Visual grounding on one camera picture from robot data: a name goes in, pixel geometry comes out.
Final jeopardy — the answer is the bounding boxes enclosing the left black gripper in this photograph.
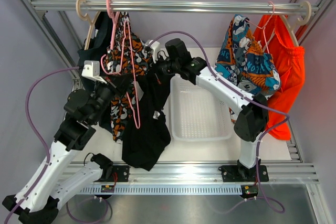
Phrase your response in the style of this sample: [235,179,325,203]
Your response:
[89,72,132,125]

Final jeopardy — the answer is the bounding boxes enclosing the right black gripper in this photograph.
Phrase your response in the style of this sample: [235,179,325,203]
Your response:
[145,54,180,84]

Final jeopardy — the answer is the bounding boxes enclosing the orange black camouflage shorts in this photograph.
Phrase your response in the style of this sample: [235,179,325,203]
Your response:
[103,12,153,143]

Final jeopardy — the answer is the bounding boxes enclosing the thin pink wire hanger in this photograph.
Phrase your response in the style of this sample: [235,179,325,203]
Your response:
[122,20,141,129]

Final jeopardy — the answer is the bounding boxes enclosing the dark navy sport shorts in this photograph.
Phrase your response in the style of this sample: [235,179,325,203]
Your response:
[77,12,113,133]

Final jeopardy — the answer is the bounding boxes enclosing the beige wooden hanger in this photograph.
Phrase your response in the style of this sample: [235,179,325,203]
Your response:
[280,1,312,47]
[76,0,100,50]

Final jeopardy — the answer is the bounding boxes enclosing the thick pink plastic hanger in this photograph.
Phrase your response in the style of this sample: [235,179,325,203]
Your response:
[100,0,124,76]

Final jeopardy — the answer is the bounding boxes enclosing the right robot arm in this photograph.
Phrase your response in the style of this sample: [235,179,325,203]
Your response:
[156,38,268,182]

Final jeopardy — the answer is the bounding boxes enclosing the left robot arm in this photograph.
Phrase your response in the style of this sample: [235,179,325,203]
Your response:
[2,83,120,223]

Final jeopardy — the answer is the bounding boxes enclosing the blue orange patterned shorts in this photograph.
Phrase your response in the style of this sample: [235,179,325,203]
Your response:
[215,14,281,110]

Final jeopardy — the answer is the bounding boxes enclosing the thin pink hanger right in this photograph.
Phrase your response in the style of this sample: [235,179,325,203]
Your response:
[247,1,275,54]

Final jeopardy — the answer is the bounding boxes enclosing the bright orange shorts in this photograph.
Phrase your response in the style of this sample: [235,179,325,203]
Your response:
[253,14,306,141]

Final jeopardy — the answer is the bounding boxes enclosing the white perforated plastic basket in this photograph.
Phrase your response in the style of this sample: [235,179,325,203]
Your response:
[170,77,233,142]

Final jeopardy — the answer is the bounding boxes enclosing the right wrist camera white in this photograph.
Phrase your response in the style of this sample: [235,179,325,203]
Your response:
[145,40,161,63]

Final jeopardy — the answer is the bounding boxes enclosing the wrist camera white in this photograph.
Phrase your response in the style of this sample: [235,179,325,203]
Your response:
[81,60,108,84]
[145,40,161,63]

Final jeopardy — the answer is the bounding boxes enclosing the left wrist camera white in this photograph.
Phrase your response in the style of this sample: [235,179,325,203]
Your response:
[81,60,108,84]

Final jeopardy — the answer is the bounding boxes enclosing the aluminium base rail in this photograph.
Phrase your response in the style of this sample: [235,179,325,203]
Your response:
[75,162,319,195]

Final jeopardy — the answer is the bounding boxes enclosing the left aluminium frame post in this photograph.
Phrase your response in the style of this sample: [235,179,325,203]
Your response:
[20,0,80,68]

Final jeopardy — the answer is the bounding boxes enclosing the aluminium frame post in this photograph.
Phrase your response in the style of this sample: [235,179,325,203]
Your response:
[20,0,80,68]
[288,0,336,46]

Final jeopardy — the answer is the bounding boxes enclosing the aluminium hanging rail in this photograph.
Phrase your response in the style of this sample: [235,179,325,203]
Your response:
[30,0,320,14]

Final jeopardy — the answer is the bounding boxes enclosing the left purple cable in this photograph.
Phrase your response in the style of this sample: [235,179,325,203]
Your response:
[4,66,85,224]

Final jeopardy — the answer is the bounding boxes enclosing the right aluminium frame post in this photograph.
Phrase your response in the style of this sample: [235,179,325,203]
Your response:
[288,0,336,46]

